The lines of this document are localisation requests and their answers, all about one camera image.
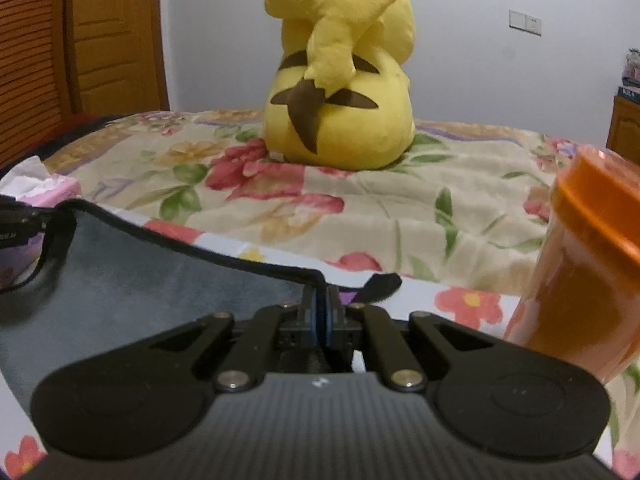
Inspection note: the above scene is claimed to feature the beige floral blanket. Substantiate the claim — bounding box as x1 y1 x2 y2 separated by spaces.
42 109 640 306

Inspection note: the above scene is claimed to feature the white wall switch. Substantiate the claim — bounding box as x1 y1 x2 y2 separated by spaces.
508 8 543 37

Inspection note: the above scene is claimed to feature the grey towel with black edging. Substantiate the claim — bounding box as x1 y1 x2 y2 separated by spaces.
0 199 404 411

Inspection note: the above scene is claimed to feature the wooden louvered wardrobe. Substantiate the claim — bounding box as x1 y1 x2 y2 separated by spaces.
0 0 72 167

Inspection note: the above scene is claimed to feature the wooden cabinet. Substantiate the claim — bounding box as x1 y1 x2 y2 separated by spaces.
606 94 640 167

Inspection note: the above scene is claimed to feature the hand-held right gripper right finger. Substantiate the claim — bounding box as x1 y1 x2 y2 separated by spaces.
324 284 497 393

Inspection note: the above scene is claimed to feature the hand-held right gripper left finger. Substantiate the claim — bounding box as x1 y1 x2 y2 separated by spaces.
149 284 322 393

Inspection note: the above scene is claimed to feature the orange plastic jar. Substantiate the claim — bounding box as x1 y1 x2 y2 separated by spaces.
502 147 640 387

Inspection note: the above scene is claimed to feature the pink tissue pack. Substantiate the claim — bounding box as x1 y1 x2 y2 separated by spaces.
0 156 83 211

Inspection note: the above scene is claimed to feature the yellow plush toy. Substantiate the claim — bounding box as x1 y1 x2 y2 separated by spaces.
262 0 447 171

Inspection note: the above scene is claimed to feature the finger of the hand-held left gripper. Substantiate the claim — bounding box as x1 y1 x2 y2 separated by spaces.
0 195 65 235

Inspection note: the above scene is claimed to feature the white floral bed sheet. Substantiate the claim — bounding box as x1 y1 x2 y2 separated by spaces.
0 207 640 480

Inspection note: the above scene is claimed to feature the wooden door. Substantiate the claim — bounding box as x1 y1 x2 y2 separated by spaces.
64 0 171 117

